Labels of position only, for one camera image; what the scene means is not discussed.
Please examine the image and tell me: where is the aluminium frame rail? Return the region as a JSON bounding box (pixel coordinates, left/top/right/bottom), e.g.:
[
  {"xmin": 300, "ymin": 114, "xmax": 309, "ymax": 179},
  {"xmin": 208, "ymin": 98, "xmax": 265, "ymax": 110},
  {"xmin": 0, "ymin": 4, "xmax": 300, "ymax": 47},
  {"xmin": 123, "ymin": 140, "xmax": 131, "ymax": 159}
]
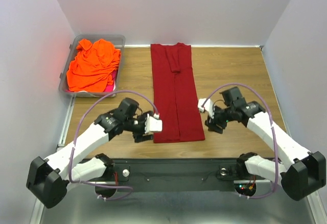
[{"xmin": 27, "ymin": 96, "xmax": 326, "ymax": 223}]

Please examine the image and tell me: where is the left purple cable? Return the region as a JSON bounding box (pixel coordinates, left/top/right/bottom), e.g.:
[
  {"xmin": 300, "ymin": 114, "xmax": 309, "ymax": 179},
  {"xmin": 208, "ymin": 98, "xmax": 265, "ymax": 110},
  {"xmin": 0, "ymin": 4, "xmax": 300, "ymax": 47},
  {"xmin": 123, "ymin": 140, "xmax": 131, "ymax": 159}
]
[{"xmin": 68, "ymin": 90, "xmax": 160, "ymax": 201}]

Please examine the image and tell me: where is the clear plastic bin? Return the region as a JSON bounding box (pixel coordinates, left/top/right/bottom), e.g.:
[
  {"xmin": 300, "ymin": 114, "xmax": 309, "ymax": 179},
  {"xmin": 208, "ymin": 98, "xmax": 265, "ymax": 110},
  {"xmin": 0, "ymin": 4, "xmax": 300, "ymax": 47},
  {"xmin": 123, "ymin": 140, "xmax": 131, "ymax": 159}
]
[{"xmin": 58, "ymin": 34, "xmax": 125, "ymax": 98}]

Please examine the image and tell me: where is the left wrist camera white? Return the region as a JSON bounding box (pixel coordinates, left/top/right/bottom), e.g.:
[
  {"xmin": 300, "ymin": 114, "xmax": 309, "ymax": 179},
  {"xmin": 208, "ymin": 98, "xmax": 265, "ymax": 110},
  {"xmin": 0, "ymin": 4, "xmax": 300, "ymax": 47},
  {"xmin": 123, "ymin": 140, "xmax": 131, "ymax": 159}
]
[{"xmin": 145, "ymin": 114, "xmax": 162, "ymax": 134}]

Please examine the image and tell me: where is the orange t shirt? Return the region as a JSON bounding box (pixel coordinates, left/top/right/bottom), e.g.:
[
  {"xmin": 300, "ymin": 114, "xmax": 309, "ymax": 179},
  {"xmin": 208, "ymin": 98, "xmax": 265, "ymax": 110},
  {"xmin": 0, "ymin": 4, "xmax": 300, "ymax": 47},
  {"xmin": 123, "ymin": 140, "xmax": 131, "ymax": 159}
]
[{"xmin": 66, "ymin": 39, "xmax": 121, "ymax": 92}]

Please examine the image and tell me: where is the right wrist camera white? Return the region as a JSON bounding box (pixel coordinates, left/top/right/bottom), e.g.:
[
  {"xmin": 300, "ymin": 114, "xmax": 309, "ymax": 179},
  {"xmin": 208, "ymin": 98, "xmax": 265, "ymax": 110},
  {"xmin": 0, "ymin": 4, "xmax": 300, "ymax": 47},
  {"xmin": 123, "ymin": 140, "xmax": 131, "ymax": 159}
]
[{"xmin": 198, "ymin": 98, "xmax": 214, "ymax": 118}]

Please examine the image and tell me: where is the pink t shirt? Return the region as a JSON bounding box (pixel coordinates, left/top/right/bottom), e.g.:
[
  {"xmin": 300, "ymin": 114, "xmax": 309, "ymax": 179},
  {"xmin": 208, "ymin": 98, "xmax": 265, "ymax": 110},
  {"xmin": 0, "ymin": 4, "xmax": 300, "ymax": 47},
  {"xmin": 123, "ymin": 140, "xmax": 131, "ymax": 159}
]
[{"xmin": 103, "ymin": 70, "xmax": 118, "ymax": 92}]

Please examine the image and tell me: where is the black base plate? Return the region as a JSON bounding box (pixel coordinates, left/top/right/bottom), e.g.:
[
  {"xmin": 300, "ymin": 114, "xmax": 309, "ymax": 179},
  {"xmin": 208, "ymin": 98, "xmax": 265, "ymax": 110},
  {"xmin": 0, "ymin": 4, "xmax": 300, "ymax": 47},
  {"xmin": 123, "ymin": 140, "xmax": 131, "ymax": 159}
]
[{"xmin": 84, "ymin": 158, "xmax": 266, "ymax": 193}]

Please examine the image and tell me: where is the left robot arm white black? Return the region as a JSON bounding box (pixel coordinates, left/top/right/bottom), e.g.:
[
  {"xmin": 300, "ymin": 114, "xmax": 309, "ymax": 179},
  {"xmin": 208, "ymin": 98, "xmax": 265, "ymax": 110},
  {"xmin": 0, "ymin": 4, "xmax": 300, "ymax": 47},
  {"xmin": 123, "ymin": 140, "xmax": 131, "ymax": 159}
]
[{"xmin": 26, "ymin": 98, "xmax": 162, "ymax": 209}]

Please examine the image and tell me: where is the dark red t shirt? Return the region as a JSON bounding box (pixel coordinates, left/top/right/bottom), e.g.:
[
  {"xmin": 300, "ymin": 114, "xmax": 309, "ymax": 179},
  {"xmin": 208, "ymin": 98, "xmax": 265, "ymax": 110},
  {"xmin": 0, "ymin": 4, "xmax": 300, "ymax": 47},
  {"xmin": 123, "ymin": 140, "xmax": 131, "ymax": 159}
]
[{"xmin": 150, "ymin": 43, "xmax": 205, "ymax": 143}]

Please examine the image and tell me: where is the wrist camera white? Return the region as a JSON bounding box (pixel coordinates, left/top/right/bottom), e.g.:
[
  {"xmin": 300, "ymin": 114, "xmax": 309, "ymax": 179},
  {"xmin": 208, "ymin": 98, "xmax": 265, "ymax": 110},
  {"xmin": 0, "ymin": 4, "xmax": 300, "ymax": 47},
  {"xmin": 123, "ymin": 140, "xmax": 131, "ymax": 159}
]
[
  {"xmin": 145, "ymin": 114, "xmax": 162, "ymax": 134},
  {"xmin": 198, "ymin": 98, "xmax": 214, "ymax": 118}
]

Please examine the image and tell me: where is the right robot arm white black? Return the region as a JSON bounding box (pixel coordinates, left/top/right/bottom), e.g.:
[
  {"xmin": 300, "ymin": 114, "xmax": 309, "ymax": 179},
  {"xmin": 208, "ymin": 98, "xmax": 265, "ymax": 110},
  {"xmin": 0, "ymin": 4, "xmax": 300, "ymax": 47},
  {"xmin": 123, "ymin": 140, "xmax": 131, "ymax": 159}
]
[{"xmin": 198, "ymin": 83, "xmax": 326, "ymax": 201}]

